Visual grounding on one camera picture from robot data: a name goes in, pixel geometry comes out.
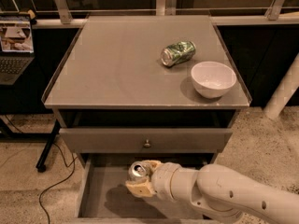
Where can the grey drawer cabinet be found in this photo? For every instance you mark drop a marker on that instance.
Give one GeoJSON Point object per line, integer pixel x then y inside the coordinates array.
{"type": "Point", "coordinates": [114, 78]}

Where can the green crushed soda can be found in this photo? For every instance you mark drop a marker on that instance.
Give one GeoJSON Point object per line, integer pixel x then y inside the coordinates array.
{"type": "Point", "coordinates": [179, 52]}

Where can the brass drawer knob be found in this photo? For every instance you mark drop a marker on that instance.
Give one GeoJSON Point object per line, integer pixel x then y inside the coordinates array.
{"type": "Point", "coordinates": [147, 144]}

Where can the white ceramic bowl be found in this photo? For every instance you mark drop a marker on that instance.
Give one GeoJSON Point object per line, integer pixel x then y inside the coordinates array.
{"type": "Point", "coordinates": [212, 79]}

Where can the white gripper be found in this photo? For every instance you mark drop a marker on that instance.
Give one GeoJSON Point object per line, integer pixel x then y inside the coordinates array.
{"type": "Point", "coordinates": [163, 179]}

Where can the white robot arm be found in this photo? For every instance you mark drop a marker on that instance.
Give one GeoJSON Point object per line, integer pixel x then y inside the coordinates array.
{"type": "Point", "coordinates": [214, 190]}

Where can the black table leg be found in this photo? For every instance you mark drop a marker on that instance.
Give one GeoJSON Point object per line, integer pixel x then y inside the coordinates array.
{"type": "Point", "coordinates": [41, 166]}

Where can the black laptop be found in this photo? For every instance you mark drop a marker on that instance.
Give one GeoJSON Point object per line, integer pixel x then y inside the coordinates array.
{"type": "Point", "coordinates": [16, 46]}

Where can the silver crushed 7up can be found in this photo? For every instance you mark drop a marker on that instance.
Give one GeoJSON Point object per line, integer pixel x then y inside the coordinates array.
{"type": "Point", "coordinates": [139, 171]}

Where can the open grey middle drawer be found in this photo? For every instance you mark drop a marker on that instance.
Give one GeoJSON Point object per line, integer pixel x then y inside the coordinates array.
{"type": "Point", "coordinates": [104, 199]}

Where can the closed grey top drawer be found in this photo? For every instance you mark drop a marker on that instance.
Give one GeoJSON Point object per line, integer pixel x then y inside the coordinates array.
{"type": "Point", "coordinates": [131, 140]}

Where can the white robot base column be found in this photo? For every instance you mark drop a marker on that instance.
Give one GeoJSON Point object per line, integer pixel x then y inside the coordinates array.
{"type": "Point", "coordinates": [284, 92]}

